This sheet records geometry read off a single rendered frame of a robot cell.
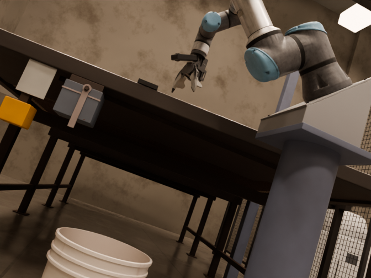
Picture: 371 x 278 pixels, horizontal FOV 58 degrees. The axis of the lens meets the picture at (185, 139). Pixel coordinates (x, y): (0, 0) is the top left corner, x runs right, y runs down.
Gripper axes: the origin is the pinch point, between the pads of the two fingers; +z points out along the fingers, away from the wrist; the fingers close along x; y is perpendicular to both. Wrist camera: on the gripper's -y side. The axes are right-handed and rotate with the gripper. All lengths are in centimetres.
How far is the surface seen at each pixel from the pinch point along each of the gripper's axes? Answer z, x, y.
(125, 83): 11.6, -7.1, -29.9
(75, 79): 16.9, 2.1, -43.8
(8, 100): 32, 10, -59
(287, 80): -109, 85, 188
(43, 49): 11, 10, -55
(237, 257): 76, 82, 189
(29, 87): 25, 10, -54
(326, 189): 28, -70, 8
